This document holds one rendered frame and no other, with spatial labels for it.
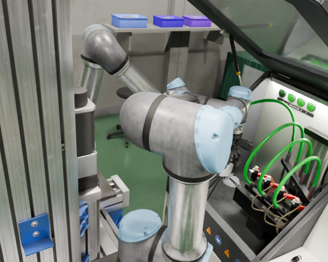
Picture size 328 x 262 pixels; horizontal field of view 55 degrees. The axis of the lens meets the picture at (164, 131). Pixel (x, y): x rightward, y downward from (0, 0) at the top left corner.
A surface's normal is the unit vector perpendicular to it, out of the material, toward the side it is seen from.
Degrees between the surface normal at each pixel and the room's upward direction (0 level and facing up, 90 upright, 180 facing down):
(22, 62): 90
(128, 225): 8
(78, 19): 90
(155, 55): 90
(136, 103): 40
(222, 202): 0
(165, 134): 76
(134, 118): 66
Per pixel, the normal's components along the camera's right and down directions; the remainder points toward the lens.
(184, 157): -0.39, 0.59
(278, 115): -0.89, 0.14
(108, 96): 0.53, 0.44
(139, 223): -0.03, -0.91
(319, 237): -0.84, -0.07
